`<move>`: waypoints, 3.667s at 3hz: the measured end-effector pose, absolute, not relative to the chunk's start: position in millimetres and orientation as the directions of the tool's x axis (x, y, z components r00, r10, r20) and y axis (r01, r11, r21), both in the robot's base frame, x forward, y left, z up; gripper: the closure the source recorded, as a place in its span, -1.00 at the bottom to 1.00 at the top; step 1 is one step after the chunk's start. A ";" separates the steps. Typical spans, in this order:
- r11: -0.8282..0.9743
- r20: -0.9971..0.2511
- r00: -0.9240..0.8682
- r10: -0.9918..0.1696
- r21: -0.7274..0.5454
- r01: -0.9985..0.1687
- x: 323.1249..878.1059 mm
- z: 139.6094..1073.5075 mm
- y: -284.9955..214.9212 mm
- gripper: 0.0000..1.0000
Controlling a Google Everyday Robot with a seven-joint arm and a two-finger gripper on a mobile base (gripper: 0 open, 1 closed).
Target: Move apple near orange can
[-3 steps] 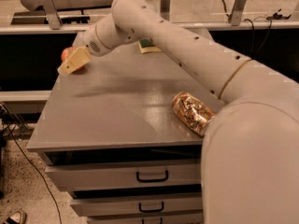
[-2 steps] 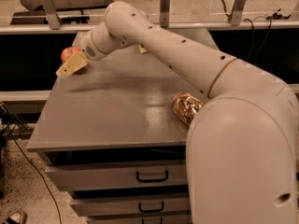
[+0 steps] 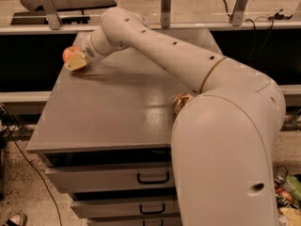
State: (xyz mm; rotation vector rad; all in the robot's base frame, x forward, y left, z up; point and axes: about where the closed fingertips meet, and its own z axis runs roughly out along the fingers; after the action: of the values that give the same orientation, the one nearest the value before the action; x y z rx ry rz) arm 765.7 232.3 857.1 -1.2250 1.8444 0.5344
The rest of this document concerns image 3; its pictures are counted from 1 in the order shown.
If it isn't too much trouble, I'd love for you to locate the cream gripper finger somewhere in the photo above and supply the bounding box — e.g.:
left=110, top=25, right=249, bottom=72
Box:
left=64, top=52, right=87, bottom=72

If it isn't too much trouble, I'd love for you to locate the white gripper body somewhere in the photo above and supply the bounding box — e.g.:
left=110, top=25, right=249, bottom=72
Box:
left=81, top=34, right=106, bottom=62

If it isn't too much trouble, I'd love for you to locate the red apple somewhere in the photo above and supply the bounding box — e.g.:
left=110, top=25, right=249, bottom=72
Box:
left=62, top=45, right=82, bottom=63

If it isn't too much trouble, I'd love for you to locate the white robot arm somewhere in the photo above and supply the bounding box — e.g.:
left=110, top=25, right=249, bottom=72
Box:
left=63, top=8, right=285, bottom=226

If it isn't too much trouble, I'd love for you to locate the orange soda can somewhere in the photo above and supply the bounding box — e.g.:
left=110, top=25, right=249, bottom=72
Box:
left=172, top=93, right=194, bottom=115

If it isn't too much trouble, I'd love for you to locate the grey drawer cabinet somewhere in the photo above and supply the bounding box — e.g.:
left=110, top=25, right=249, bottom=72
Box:
left=26, top=28, right=224, bottom=226

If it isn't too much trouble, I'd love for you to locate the shoe on floor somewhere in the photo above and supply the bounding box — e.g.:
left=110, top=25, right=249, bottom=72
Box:
left=2, top=213, right=27, bottom=226

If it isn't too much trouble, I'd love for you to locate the red snack bag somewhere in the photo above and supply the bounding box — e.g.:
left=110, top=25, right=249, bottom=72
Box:
left=276, top=186, right=293, bottom=203

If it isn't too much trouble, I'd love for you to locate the green snack bag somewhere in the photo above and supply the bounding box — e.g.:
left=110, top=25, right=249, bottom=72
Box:
left=283, top=175, right=301, bottom=201

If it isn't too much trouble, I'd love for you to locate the black floor cable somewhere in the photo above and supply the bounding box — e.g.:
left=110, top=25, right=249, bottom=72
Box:
left=0, top=105, right=64, bottom=226

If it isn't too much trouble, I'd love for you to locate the wire basket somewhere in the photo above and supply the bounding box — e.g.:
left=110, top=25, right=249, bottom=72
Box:
left=274, top=166, right=289, bottom=186

